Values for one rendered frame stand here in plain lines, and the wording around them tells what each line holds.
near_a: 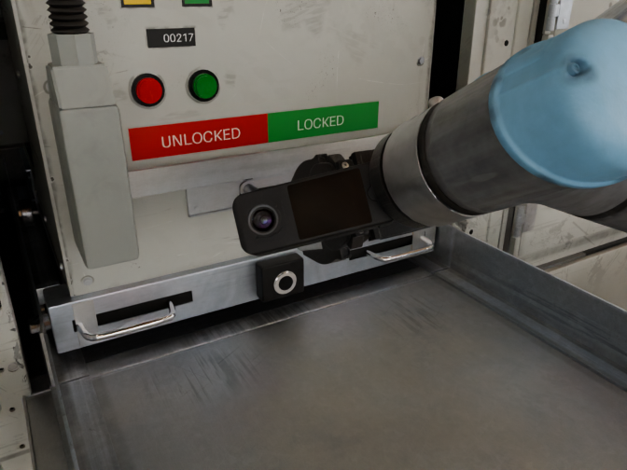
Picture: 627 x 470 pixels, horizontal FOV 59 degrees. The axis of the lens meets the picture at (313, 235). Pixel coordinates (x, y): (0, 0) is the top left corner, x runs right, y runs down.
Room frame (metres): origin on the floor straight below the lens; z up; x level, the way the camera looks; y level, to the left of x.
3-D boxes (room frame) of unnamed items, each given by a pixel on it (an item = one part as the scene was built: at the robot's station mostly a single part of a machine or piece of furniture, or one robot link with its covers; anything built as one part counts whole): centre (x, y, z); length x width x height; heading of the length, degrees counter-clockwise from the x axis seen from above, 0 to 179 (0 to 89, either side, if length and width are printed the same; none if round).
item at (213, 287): (0.67, 0.06, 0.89); 0.54 x 0.05 x 0.06; 120
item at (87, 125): (0.49, 0.20, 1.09); 0.08 x 0.05 x 0.17; 30
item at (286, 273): (0.63, 0.04, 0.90); 0.06 x 0.03 x 0.05; 120
